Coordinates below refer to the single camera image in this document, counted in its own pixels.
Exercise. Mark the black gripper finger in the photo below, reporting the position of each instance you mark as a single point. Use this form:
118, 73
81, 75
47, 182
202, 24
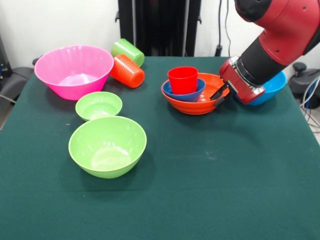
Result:
222, 101
220, 92

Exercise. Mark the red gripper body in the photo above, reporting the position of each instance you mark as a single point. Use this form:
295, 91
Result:
237, 85

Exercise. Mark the orange bowl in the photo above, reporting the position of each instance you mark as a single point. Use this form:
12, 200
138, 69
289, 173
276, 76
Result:
195, 107

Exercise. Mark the small dark blue bowl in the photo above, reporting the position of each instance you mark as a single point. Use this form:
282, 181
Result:
186, 97

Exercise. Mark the large light blue bowl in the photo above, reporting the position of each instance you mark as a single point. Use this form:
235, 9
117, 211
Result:
273, 87

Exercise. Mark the red cup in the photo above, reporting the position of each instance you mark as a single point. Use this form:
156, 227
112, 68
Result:
182, 81

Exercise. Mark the orange cup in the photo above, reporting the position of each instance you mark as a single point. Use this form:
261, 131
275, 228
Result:
126, 71

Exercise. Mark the green cup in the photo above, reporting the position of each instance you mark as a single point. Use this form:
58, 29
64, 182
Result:
127, 50

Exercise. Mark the large green bowl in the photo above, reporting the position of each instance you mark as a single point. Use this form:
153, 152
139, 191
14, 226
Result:
107, 147

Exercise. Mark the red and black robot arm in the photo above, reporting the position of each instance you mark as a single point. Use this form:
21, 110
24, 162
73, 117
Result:
280, 37

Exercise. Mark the black chair base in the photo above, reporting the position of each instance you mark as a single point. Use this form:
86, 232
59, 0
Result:
303, 82

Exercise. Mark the dark green table cloth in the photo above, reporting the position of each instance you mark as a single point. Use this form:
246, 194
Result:
225, 200

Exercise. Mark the small green bowl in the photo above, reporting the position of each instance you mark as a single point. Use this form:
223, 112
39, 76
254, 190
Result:
98, 106

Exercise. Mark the large pink bowl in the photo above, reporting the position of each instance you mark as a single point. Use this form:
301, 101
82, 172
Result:
75, 65

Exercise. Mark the grey office chair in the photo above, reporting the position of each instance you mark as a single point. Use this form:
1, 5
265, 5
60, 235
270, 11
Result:
15, 80

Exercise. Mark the black equipment box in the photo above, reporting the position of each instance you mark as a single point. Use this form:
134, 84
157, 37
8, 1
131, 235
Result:
4, 62

